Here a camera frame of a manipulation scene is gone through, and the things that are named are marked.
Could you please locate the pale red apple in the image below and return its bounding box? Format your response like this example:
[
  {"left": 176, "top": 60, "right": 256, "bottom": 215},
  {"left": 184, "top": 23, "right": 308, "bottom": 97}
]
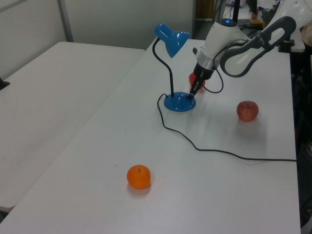
[{"left": 236, "top": 100, "right": 259, "bottom": 122}]

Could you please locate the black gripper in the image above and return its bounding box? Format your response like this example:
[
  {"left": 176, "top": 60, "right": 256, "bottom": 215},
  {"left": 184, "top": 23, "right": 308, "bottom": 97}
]
[{"left": 187, "top": 62, "right": 215, "bottom": 99}]

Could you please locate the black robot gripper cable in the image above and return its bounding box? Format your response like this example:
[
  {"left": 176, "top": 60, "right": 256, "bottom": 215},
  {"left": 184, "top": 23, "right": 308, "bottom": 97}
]
[{"left": 204, "top": 65, "right": 225, "bottom": 94}]

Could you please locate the wooden shelf cabinet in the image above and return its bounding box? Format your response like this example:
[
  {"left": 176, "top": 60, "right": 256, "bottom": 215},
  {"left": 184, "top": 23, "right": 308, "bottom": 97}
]
[{"left": 195, "top": 0, "right": 216, "bottom": 20}]

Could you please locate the orange mandarin fruit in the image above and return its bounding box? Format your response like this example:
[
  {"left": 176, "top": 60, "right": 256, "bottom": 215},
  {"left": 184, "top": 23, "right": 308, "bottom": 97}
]
[{"left": 126, "top": 164, "right": 152, "bottom": 190}]

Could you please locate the black camera pole with clamp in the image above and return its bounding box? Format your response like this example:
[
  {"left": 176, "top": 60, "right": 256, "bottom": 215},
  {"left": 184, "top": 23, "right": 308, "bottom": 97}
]
[{"left": 278, "top": 36, "right": 295, "bottom": 53}]

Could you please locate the black keyboard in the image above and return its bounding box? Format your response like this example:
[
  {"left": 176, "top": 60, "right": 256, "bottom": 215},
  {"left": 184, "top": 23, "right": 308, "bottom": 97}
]
[{"left": 261, "top": 9, "right": 276, "bottom": 26}]

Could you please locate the black clamp at table edge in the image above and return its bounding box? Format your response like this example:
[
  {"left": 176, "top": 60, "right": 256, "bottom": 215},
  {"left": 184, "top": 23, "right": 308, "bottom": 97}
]
[{"left": 0, "top": 77, "right": 11, "bottom": 91}]

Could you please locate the blue desk lamp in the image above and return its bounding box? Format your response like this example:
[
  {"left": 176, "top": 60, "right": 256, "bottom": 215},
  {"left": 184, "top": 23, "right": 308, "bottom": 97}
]
[{"left": 152, "top": 23, "right": 197, "bottom": 113}]

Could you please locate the bright red apple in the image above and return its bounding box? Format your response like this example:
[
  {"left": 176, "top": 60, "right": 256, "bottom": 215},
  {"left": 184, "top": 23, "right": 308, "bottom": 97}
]
[{"left": 188, "top": 72, "right": 207, "bottom": 91}]

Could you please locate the black lamp power cable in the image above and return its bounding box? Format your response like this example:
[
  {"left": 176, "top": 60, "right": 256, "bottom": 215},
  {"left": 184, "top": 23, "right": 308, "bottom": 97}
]
[{"left": 156, "top": 94, "right": 297, "bottom": 163}]

